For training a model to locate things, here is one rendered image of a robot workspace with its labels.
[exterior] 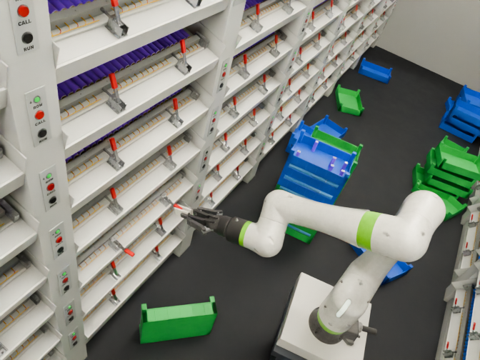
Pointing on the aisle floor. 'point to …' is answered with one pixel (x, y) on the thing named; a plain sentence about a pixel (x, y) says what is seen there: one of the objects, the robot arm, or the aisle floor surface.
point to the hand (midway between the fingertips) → (183, 211)
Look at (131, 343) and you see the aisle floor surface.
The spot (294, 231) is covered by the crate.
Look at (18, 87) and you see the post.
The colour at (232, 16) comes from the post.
